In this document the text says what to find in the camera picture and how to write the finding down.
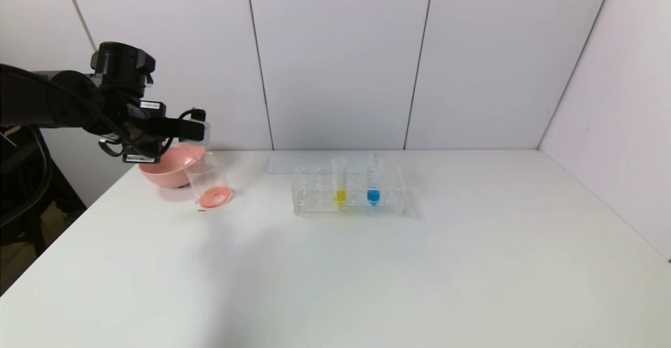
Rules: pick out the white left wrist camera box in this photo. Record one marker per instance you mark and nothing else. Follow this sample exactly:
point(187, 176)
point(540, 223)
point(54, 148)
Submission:
point(198, 132)

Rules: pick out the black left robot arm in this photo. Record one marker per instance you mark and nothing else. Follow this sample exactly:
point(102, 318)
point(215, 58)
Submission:
point(57, 101)

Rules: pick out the pink plastic bowl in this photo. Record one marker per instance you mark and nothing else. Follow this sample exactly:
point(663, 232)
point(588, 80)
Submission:
point(168, 172)

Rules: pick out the test tube with blue pigment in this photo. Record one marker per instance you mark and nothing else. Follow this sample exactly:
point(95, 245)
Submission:
point(373, 195)

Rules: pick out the clear glass beaker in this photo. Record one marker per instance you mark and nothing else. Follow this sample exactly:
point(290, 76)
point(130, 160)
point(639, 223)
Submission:
point(212, 193)

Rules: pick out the test tube with yellow pigment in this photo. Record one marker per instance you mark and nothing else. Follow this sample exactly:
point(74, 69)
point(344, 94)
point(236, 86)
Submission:
point(341, 195)

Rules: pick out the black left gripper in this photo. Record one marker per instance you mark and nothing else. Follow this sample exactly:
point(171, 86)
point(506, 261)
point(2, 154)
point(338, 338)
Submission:
point(140, 156)

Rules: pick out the clear acrylic test tube rack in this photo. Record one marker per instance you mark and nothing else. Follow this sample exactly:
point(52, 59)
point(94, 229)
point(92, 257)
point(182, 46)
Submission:
point(314, 196)

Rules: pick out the black stand beside table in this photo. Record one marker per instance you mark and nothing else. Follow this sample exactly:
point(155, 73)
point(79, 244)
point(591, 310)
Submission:
point(57, 201)

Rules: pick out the white paper sheet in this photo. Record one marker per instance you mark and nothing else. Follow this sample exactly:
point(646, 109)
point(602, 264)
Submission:
point(293, 162)

